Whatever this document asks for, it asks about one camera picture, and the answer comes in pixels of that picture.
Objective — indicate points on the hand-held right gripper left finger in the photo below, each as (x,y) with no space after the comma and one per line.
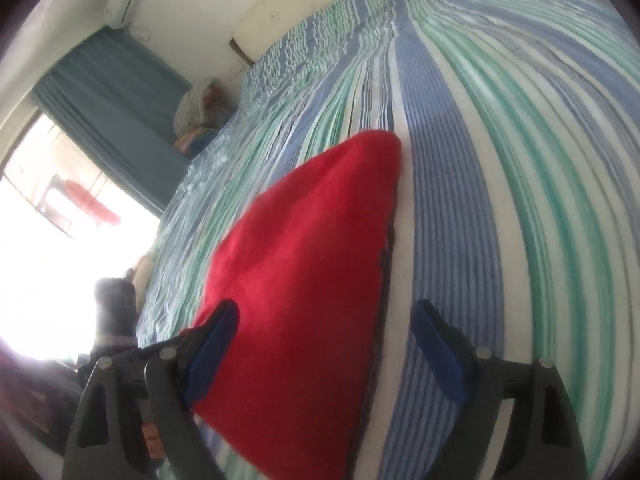
(212,350)

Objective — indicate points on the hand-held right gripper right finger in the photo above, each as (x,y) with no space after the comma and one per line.
(440,350)

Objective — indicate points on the red sweater with white print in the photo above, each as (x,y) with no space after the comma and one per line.
(310,285)

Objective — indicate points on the pile of clothes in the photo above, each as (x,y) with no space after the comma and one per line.
(195,110)

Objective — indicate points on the striped blue green bedspread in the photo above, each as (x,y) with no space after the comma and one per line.
(500,160)

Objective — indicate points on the blue curtain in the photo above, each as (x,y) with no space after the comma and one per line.
(115,95)

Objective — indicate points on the beige padded headboard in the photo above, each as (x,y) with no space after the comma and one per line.
(300,5)

